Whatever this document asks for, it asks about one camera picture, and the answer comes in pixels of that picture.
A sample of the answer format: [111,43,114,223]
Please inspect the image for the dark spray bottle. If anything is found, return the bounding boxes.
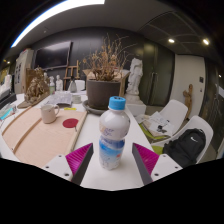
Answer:
[68,75,78,94]

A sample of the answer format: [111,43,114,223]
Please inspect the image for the light wooden drawing board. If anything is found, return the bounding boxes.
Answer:
[1,106,88,169]

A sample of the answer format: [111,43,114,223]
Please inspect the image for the flat round red coaster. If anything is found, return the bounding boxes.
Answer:
[62,117,80,129]

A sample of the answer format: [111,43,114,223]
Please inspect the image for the wooden easel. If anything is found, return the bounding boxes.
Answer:
[63,59,81,91]

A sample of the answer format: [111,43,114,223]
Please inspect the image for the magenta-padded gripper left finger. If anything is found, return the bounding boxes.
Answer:
[41,142,95,186]

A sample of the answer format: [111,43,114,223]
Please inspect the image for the black wall screen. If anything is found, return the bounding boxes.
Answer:
[33,40,73,71]

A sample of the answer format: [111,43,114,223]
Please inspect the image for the blue-capped plastic drink bottle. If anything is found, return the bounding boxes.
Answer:
[98,95,131,171]

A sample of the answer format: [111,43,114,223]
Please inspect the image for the printed newspaper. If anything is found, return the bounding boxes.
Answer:
[44,90,74,108]

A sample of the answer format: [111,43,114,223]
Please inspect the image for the black backpack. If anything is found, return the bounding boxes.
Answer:
[162,127,207,168]

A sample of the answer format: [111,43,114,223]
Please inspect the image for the papers on chair seat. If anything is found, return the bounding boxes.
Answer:
[138,110,175,138]

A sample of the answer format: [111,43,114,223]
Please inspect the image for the teal booklet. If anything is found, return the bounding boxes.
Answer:
[0,103,17,122]

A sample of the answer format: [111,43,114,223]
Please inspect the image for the ceiling light strip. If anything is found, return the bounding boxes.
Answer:
[10,0,106,49]

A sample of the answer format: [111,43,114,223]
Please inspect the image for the cardboard box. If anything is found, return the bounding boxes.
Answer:
[82,68,131,98]

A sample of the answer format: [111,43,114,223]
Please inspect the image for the small round glass jar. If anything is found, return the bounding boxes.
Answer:
[71,94,83,104]

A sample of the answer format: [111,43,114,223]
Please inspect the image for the small white bust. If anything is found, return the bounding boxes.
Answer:
[54,74,64,92]

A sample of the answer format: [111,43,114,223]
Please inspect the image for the grey plant saucer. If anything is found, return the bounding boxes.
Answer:
[82,99,111,117]

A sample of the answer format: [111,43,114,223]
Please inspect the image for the wooden figure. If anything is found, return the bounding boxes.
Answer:
[182,83,194,119]

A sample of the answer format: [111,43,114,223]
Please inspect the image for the white cabinet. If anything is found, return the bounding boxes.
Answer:
[13,48,35,95]

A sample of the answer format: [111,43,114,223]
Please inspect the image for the dried plant in grey pot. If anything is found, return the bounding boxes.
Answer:
[81,33,134,110]

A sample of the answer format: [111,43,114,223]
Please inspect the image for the white plastic chair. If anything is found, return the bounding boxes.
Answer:
[151,115,214,166]
[156,99,189,136]
[73,79,87,92]

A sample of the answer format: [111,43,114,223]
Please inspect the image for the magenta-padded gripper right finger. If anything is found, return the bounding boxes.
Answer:
[131,142,183,186]

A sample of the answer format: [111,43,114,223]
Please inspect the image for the white plaster statue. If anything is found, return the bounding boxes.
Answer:
[123,57,148,118]

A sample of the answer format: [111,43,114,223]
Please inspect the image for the cream ceramic mug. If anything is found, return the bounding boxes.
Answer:
[40,103,61,125]

